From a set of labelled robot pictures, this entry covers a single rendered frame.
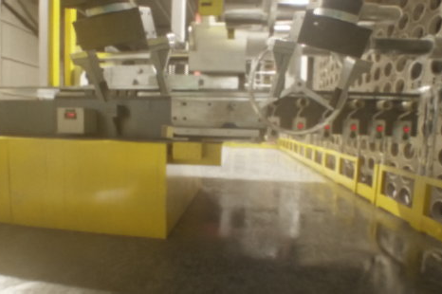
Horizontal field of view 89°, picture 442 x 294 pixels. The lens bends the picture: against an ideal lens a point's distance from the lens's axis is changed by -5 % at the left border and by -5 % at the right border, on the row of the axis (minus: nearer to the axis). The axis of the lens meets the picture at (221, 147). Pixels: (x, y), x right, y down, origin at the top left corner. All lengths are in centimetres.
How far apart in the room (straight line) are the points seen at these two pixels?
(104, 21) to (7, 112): 221
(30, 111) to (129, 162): 119
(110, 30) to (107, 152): 117
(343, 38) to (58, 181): 170
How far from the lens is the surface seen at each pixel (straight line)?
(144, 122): 191
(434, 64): 295
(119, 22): 47
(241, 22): 165
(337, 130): 181
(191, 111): 177
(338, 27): 48
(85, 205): 174
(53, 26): 248
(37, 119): 243
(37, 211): 198
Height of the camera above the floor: 69
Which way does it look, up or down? 5 degrees down
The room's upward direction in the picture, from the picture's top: 2 degrees clockwise
